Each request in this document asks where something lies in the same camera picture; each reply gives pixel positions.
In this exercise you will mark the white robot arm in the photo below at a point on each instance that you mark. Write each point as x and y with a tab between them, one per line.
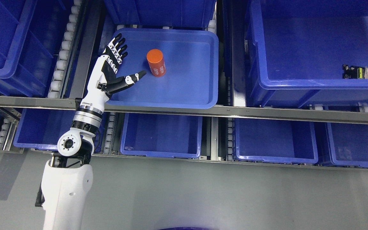
68	176

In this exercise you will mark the lower blue bin centre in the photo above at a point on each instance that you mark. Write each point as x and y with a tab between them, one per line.
159	135

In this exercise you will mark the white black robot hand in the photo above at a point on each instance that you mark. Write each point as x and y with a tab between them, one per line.
103	81

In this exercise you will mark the small circuit board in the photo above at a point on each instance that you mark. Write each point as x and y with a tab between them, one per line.
354	72

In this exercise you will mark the metal shelf rack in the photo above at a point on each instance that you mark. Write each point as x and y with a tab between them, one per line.
215	112

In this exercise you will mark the large blue bin right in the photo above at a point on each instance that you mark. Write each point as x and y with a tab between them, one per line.
297	49

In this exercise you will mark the shallow blue tray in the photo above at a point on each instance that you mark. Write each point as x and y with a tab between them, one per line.
191	59

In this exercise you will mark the blue bin top centre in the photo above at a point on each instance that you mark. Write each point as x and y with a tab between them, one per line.
172	13

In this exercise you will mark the blue bin upper left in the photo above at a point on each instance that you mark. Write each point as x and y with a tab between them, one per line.
30	35

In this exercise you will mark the lower blue bin far right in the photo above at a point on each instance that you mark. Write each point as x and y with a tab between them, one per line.
341	144

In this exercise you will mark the orange cylindrical capacitor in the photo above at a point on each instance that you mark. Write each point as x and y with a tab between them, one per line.
156	61

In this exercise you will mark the lower blue bin far left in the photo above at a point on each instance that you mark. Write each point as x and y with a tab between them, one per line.
41	129

